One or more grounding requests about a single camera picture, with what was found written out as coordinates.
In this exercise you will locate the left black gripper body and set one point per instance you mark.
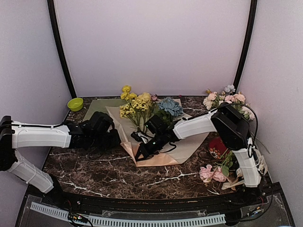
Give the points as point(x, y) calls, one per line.
point(102, 142)

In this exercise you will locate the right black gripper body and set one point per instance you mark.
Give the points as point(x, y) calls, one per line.
point(156, 145)

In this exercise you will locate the beige wrapping paper sheet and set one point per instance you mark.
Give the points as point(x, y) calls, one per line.
point(183, 151)

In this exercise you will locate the small yellow blossom sprig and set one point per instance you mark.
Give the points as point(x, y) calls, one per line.
point(135, 111)

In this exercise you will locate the blue fake flower stem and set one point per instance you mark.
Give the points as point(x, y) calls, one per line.
point(168, 109)

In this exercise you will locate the pale yellow flower stem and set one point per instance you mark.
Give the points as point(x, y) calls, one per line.
point(145, 98)

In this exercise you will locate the dusty pink rose stem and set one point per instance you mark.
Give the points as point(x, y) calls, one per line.
point(154, 100)

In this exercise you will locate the bright yellow flower stem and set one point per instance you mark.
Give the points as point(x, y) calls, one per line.
point(126, 94)

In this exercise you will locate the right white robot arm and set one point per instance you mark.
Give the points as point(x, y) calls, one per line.
point(231, 126)

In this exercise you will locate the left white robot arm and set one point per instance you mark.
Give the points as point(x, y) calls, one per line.
point(14, 135)

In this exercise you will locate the pink fake flower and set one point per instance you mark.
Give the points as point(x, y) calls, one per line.
point(220, 171)

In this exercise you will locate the bunch of fake flowers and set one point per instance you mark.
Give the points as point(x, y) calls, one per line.
point(229, 95)

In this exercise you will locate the green plastic bowl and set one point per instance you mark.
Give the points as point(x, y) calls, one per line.
point(76, 104)

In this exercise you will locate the green wrapping paper sheet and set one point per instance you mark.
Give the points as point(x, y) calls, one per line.
point(99, 106)

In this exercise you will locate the pink wrapping paper stack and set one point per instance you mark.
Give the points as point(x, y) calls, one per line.
point(179, 101)

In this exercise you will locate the red floral tin lid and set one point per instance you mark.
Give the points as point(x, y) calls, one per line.
point(217, 149)

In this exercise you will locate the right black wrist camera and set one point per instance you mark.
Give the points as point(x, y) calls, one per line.
point(157, 126)

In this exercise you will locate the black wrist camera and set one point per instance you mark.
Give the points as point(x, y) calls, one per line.
point(100, 122)
point(157, 126)

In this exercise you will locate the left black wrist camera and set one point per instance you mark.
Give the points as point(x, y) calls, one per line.
point(100, 122)

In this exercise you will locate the white slotted cable duct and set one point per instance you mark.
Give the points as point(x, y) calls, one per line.
point(98, 221)

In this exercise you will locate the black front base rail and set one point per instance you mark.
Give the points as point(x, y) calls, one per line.
point(231, 202)

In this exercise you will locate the left black frame post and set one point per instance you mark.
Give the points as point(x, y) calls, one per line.
point(59, 47)

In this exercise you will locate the black frame post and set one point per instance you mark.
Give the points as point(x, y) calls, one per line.
point(59, 47)
point(246, 43)

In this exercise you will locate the right black frame post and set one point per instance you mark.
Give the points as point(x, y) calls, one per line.
point(246, 43)

